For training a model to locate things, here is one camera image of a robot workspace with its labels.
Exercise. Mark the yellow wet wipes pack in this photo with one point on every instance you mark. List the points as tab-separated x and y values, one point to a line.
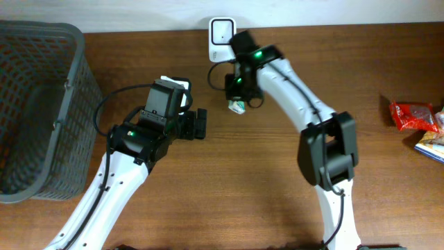
431	144

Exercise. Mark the red candy bag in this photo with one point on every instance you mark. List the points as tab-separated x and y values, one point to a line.
417	116

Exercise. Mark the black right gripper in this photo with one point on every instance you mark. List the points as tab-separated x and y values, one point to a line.
243	92

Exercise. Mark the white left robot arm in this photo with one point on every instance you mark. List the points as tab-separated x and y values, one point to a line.
132	150

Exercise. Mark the white barcode scanner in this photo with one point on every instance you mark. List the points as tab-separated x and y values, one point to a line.
220	31

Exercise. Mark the grey plastic basket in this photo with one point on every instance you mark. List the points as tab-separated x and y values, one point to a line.
48	98

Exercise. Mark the green Kleenex tissue pack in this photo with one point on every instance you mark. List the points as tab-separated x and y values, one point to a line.
237	106

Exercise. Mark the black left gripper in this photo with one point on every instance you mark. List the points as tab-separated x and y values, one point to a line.
200	123

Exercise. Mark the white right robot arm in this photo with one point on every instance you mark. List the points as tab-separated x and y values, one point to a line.
327	151

